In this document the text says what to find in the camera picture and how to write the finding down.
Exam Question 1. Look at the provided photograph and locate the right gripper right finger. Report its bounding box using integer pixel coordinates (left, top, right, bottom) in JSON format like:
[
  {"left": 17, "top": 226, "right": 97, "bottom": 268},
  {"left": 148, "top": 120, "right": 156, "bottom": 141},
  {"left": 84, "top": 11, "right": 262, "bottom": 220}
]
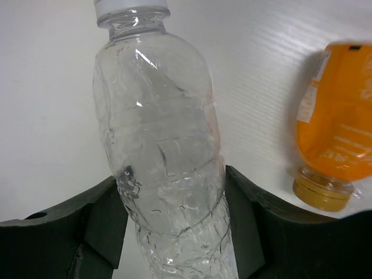
[{"left": 225, "top": 166, "right": 371, "bottom": 278}]

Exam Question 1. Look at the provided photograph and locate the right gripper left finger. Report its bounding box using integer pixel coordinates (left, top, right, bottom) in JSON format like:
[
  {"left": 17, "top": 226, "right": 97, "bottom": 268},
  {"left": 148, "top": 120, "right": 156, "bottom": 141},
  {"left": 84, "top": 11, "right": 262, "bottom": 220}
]
[{"left": 1, "top": 177, "right": 128, "bottom": 278}]

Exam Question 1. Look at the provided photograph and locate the small orange bottle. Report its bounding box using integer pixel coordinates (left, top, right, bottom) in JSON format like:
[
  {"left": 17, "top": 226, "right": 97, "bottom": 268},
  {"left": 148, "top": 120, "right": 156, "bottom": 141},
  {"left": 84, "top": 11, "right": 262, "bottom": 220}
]
[{"left": 293, "top": 41, "right": 371, "bottom": 212}]

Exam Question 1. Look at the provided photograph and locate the clear crushed bottle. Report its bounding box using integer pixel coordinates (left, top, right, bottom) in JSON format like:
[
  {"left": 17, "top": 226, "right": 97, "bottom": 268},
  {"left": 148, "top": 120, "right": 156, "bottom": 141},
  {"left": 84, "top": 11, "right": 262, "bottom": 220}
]
[{"left": 93, "top": 1, "right": 238, "bottom": 278}]

